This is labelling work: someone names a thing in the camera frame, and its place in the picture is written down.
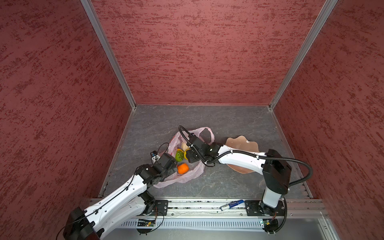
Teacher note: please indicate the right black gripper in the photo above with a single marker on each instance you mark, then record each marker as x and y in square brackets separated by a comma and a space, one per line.
[190, 156]

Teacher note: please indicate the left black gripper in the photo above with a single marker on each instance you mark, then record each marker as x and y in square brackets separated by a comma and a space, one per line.
[171, 171]

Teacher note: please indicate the pink translucent plastic bag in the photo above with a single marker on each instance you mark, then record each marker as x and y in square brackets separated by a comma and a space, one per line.
[196, 169]

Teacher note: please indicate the pink faceted plastic bowl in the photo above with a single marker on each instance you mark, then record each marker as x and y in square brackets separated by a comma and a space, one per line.
[241, 143]

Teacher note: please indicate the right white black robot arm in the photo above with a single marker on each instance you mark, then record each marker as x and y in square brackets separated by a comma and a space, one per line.
[275, 170]

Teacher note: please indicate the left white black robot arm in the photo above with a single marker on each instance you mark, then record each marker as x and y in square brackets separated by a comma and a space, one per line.
[129, 200]

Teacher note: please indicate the fake yellow lemon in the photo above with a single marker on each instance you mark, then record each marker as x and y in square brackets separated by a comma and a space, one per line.
[184, 148]

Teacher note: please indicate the fake green fruit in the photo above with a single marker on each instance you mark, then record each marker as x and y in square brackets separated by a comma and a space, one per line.
[180, 155]

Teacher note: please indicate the fake orange fruit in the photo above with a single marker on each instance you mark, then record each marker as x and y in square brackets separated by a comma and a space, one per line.
[183, 168]

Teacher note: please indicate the blue white marker pen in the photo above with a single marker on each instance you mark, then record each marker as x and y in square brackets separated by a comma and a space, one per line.
[231, 205]

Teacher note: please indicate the left small circuit board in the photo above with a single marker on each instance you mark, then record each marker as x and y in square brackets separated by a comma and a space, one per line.
[142, 223]

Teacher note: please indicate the small circuit board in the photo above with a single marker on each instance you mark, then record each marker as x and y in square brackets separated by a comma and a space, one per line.
[142, 223]
[270, 226]

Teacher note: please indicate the right small circuit board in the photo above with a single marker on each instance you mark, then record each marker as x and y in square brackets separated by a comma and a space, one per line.
[270, 226]

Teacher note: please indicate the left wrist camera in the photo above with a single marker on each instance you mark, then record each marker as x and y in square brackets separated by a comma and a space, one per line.
[154, 156]

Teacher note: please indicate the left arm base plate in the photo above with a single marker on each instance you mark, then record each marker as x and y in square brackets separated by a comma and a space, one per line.
[160, 206]

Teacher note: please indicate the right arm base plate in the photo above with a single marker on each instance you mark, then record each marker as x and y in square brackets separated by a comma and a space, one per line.
[255, 208]

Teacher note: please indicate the aluminium front rail frame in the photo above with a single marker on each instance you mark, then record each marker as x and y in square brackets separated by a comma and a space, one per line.
[205, 214]

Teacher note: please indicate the left aluminium corner post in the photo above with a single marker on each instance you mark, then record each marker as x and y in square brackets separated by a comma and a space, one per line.
[96, 24]

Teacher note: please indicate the aluminium corner post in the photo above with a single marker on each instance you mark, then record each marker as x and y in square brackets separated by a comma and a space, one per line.
[96, 24]
[308, 42]

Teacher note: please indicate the right aluminium corner post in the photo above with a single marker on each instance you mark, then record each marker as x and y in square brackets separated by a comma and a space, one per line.
[308, 42]

